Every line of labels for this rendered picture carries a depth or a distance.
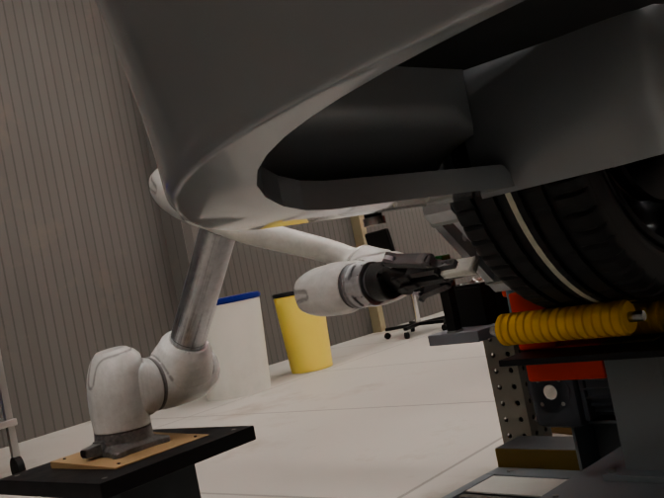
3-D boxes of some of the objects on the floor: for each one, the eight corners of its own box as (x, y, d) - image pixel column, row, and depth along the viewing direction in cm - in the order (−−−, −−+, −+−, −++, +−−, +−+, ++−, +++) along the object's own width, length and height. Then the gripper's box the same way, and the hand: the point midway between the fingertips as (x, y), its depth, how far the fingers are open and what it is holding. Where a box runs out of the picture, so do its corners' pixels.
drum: (313, 365, 623) (298, 289, 624) (347, 362, 596) (331, 283, 598) (277, 375, 597) (261, 296, 599) (310, 373, 571) (293, 290, 572)
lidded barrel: (246, 384, 580) (228, 295, 582) (293, 381, 543) (275, 287, 544) (185, 403, 544) (166, 308, 546) (231, 402, 506) (210, 300, 508)
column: (539, 477, 229) (510, 328, 230) (510, 475, 236) (480, 331, 237) (558, 466, 236) (529, 322, 237) (529, 464, 243) (500, 325, 244)
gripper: (389, 317, 160) (491, 304, 143) (348, 278, 153) (448, 259, 136) (402, 286, 163) (502, 270, 146) (361, 246, 157) (460, 224, 140)
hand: (459, 267), depth 144 cm, fingers closed
